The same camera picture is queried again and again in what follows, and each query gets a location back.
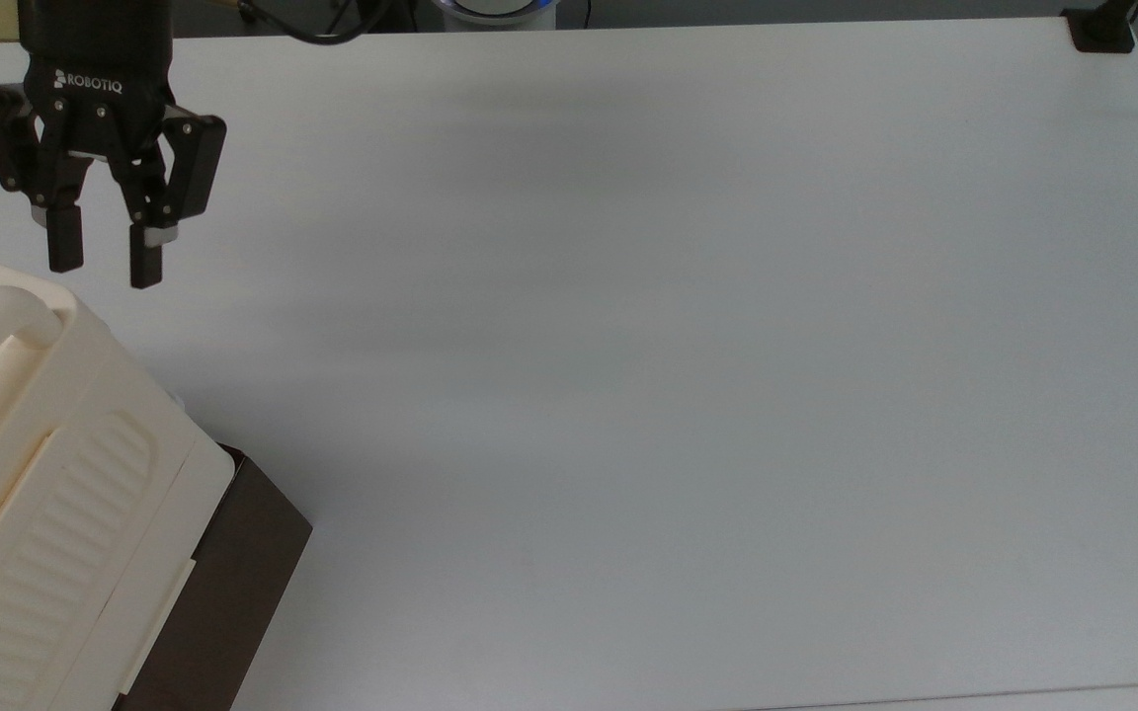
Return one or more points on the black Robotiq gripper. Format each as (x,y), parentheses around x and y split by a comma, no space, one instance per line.
(100,59)

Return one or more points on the cream plastic cabinet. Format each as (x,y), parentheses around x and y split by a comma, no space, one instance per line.
(45,494)

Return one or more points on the dark brown drawer box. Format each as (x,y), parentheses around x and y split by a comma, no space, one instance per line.
(233,573)

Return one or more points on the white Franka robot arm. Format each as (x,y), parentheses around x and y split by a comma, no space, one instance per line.
(495,10)

